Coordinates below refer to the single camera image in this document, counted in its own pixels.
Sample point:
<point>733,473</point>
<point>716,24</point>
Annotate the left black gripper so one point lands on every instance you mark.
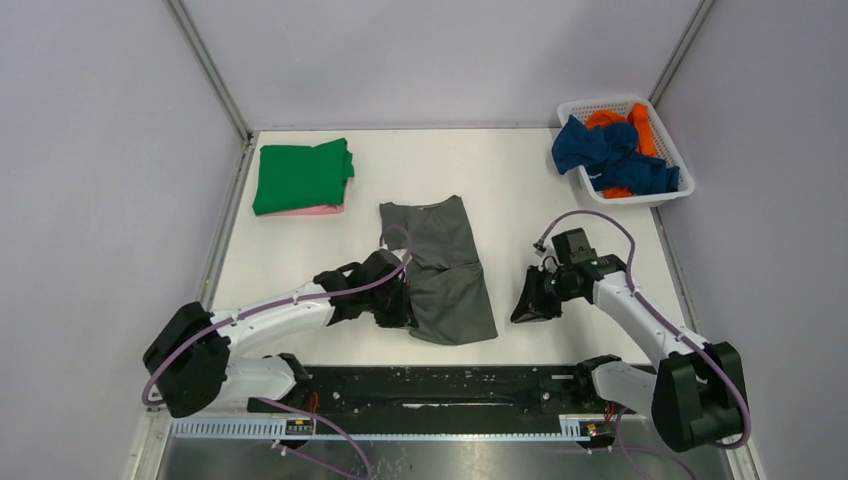
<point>403,317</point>

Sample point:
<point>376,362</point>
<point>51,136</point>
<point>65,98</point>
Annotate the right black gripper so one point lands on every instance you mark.
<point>531,306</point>

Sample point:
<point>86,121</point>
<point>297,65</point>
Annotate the grey t-shirt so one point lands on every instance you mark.
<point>447,290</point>

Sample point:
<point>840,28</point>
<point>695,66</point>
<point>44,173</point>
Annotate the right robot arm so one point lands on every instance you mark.
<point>695,392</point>

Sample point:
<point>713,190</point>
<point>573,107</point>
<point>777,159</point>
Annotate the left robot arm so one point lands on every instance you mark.
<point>202,358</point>

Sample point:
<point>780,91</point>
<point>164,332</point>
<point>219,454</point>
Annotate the folded pink t-shirt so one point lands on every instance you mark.
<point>320,210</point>

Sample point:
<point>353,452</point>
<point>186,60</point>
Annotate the folded green t-shirt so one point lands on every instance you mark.
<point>300,176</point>

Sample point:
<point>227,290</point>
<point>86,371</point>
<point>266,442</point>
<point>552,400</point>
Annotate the blue t-shirt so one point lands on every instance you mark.
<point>577,146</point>

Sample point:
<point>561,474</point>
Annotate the white plastic basket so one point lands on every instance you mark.
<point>622,104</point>

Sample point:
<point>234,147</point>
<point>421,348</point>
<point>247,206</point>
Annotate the orange t-shirt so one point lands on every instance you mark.
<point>639,126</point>

